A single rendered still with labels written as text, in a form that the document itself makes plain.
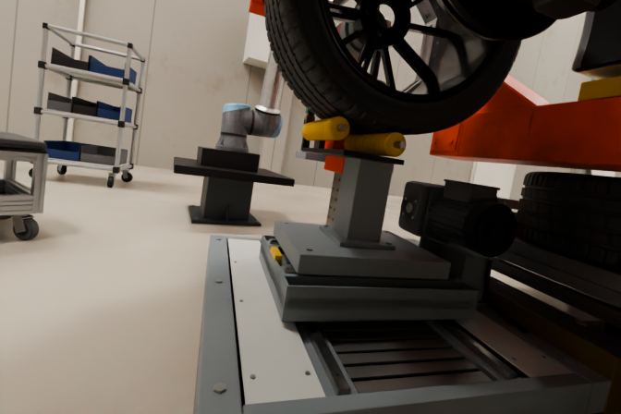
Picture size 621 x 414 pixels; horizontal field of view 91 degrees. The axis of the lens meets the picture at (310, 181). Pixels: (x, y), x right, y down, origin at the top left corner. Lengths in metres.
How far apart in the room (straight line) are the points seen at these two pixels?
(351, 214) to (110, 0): 4.05
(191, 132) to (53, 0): 1.86
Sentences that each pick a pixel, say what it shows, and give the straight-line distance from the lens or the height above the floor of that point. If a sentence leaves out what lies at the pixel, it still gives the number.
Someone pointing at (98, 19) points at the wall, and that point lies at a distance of 4.45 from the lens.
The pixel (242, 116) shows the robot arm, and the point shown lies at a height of 0.59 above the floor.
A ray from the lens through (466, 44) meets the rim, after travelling 1.04.
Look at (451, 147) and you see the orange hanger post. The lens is 1.28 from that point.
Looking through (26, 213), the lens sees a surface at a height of 0.10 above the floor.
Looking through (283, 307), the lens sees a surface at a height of 0.12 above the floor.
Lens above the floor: 0.43
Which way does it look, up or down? 4 degrees down
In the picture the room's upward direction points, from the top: 9 degrees clockwise
